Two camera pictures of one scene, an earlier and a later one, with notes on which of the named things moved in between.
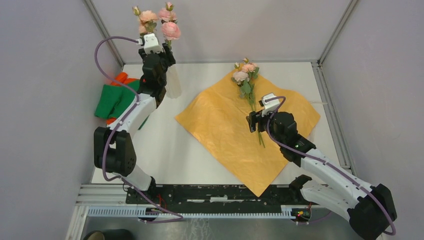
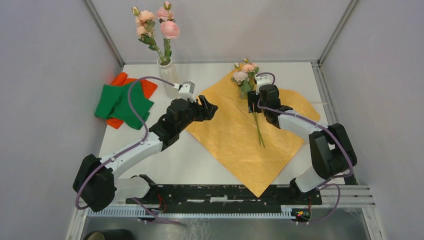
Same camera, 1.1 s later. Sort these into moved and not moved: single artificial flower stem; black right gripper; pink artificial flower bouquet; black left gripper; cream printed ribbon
Moved: black right gripper; black left gripper
Not moved: pink artificial flower bouquet; single artificial flower stem; cream printed ribbon
